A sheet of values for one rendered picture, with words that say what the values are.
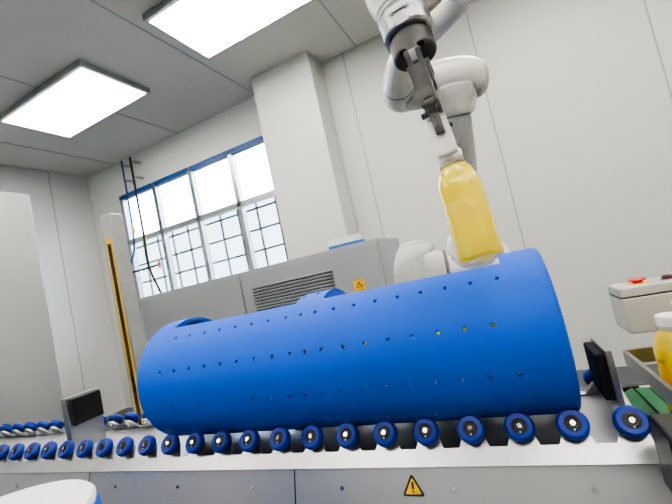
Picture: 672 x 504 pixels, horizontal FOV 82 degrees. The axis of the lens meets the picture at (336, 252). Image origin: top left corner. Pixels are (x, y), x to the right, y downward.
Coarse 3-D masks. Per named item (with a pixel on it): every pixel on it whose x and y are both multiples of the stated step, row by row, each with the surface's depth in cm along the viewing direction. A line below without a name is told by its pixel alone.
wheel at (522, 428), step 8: (512, 416) 62; (520, 416) 61; (528, 416) 61; (504, 424) 62; (512, 424) 61; (520, 424) 61; (528, 424) 60; (512, 432) 61; (520, 432) 60; (528, 432) 60; (520, 440) 60; (528, 440) 59
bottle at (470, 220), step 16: (448, 160) 60; (464, 160) 60; (448, 176) 58; (464, 176) 57; (448, 192) 58; (464, 192) 57; (480, 192) 57; (448, 208) 58; (464, 208) 57; (480, 208) 56; (448, 224) 59; (464, 224) 56; (480, 224) 56; (464, 240) 56; (480, 240) 55; (496, 240) 55; (464, 256) 56; (480, 256) 55; (496, 256) 58
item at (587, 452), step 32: (256, 448) 80; (288, 448) 77; (320, 448) 75; (352, 448) 72; (384, 448) 70; (416, 448) 67; (448, 448) 65; (480, 448) 63; (512, 448) 61; (544, 448) 59; (576, 448) 58; (608, 448) 56; (640, 448) 55
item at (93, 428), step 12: (72, 396) 113; (84, 396) 114; (96, 396) 117; (72, 408) 111; (84, 408) 113; (96, 408) 117; (72, 420) 111; (84, 420) 113; (96, 420) 117; (72, 432) 111; (84, 432) 113; (96, 432) 117
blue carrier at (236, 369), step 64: (512, 256) 66; (192, 320) 99; (256, 320) 81; (320, 320) 73; (384, 320) 67; (448, 320) 62; (512, 320) 58; (192, 384) 81; (256, 384) 75; (320, 384) 70; (384, 384) 66; (448, 384) 62; (512, 384) 59; (576, 384) 56
